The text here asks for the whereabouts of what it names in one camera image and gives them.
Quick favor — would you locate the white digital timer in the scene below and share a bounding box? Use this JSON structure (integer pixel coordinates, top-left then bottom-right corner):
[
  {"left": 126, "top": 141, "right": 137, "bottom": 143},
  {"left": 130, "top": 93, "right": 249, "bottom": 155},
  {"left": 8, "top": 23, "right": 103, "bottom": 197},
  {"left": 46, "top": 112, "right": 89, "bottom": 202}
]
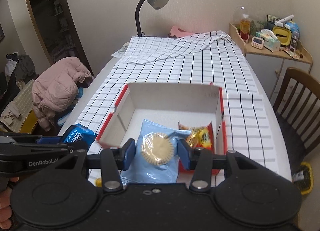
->
[{"left": 251, "top": 36, "right": 264, "bottom": 50}]

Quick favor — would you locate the orange liquid bottle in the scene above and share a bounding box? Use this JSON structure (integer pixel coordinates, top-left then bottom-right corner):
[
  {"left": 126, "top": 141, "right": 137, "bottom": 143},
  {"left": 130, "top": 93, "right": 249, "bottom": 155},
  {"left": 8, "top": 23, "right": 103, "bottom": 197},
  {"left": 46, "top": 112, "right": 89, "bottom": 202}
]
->
[{"left": 239, "top": 14, "right": 251, "bottom": 43}]

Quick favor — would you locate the wooden corner shelf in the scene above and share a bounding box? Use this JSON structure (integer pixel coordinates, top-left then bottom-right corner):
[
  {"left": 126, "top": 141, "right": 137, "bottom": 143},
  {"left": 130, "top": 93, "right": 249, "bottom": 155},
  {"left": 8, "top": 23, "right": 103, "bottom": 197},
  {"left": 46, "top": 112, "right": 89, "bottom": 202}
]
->
[{"left": 229, "top": 24, "right": 313, "bottom": 104}]

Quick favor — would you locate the white checkered tablecloth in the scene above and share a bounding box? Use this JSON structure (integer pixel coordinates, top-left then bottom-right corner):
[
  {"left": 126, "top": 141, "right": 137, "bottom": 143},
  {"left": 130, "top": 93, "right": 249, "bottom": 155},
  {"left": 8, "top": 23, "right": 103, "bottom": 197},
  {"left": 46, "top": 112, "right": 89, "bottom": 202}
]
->
[{"left": 62, "top": 31, "right": 279, "bottom": 172}]

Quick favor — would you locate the dark blue snack bag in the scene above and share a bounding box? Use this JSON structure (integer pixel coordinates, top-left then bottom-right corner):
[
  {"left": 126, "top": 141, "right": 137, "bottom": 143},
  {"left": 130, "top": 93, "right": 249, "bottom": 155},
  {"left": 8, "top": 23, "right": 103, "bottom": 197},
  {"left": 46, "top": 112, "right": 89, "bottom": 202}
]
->
[{"left": 36, "top": 124, "right": 98, "bottom": 151}]

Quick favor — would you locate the left hand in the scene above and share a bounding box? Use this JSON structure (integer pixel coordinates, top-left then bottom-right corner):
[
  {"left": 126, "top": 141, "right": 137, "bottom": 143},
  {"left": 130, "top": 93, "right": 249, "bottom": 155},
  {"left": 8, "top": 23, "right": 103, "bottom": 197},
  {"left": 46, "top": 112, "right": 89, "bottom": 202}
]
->
[{"left": 0, "top": 187, "right": 12, "bottom": 230}]

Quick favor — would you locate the green tissue pack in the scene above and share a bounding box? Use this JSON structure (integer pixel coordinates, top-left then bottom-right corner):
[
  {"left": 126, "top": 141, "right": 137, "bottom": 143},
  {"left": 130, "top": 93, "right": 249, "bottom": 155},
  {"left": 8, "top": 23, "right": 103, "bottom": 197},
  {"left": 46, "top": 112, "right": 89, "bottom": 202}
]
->
[{"left": 255, "top": 29, "right": 280, "bottom": 52}]

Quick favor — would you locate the wooden chair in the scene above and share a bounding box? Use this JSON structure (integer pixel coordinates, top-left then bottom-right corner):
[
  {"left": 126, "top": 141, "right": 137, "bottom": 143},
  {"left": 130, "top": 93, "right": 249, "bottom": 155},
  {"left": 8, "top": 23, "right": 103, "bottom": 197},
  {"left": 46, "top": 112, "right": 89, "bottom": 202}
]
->
[{"left": 273, "top": 67, "right": 319, "bottom": 173}]

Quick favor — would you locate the pink object behind cloth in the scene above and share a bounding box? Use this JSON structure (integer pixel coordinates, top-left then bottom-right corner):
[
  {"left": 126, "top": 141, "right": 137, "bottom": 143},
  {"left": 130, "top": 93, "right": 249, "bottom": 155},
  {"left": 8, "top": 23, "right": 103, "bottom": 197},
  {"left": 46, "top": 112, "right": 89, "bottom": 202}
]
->
[{"left": 168, "top": 26, "right": 194, "bottom": 39}]

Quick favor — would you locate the yellow snack packet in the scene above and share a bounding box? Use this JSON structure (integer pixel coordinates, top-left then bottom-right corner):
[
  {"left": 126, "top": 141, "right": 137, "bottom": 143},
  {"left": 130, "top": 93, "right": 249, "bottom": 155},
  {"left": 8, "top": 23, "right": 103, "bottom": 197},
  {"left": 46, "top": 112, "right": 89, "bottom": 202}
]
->
[{"left": 95, "top": 178, "right": 102, "bottom": 188}]

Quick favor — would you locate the light blue cookie bag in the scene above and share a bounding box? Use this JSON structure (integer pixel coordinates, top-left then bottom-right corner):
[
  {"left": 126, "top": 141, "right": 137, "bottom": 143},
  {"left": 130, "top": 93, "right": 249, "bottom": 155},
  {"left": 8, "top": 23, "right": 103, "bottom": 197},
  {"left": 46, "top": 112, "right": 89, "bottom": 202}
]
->
[{"left": 120, "top": 119, "right": 191, "bottom": 184}]

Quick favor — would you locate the pink puffer jacket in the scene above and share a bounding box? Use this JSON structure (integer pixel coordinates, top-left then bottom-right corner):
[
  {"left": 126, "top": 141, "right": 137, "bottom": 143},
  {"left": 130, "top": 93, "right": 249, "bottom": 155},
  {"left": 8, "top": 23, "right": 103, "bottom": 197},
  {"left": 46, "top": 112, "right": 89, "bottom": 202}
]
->
[{"left": 31, "top": 57, "right": 94, "bottom": 131}]

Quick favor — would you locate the yellow tissue box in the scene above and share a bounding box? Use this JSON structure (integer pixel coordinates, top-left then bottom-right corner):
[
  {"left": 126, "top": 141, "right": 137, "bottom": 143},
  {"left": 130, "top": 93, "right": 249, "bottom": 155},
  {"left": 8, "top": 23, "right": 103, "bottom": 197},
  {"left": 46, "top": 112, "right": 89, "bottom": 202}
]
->
[{"left": 272, "top": 26, "right": 292, "bottom": 47}]

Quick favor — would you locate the red cardboard box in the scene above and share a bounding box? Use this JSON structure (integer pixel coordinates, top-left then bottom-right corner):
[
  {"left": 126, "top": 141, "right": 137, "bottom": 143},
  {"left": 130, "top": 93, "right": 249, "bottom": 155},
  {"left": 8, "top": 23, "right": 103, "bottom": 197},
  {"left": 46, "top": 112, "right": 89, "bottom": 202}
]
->
[{"left": 96, "top": 82, "right": 228, "bottom": 174}]

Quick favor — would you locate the red yellow snack bag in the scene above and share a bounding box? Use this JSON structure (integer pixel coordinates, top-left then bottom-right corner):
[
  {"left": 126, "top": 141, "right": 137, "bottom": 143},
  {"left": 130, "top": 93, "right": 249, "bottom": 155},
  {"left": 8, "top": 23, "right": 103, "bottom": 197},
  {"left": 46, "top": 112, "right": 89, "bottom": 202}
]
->
[{"left": 177, "top": 122, "right": 214, "bottom": 173}]

